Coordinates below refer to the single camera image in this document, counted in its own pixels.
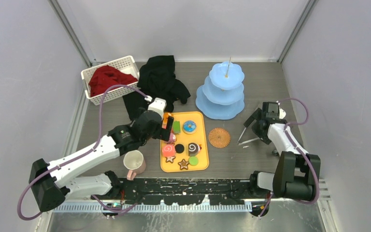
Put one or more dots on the green roll cake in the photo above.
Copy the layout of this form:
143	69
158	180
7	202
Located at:
176	127

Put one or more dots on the chocolate swirl roll cake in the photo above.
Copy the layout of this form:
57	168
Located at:
193	149

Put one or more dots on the yellow tray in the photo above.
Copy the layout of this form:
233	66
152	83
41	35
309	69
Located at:
198	137

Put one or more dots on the pink swirl roll cake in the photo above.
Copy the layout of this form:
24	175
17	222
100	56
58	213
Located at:
168	150

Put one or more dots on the blue three-tier cake stand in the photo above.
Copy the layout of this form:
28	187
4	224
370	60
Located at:
221	97

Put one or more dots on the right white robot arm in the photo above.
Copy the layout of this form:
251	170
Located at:
297	173

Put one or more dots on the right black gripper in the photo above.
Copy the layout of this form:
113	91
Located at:
257	115

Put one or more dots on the right woven coaster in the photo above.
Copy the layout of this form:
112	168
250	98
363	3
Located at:
219	137

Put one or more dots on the pink cube cake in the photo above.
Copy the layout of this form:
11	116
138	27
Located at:
172	138

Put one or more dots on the brown star cookie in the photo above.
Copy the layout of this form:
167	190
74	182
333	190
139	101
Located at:
170	159
183	165

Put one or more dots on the black round cookie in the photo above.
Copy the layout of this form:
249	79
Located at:
179	148

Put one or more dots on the green round macaron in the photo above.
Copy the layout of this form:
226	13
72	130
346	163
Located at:
193	161

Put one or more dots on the black cloth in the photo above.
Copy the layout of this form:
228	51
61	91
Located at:
158	80

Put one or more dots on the blue donut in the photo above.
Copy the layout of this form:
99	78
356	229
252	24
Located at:
189	127

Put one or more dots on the orange donut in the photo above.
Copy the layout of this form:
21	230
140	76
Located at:
166	116

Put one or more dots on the red cloth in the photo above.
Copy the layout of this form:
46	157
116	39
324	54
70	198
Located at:
107	76

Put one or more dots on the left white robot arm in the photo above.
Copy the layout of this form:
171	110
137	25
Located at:
53	182

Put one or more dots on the brown star cookie left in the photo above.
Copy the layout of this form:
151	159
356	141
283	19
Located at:
170	159

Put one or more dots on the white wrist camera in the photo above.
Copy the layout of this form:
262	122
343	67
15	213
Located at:
158	105
282	112

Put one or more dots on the brown star cookie right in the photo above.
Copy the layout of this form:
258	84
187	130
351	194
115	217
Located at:
183	165

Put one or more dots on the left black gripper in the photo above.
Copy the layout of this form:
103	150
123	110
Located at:
170	120

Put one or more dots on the white plastic basket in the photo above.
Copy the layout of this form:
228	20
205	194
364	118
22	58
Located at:
121	71

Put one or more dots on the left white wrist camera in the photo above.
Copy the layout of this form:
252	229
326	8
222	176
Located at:
158	105

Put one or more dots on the metal tongs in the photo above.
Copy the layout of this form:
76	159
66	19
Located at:
244	138

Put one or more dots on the pink mug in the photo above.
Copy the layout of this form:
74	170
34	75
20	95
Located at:
135	163

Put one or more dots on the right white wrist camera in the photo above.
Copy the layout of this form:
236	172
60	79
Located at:
282	112

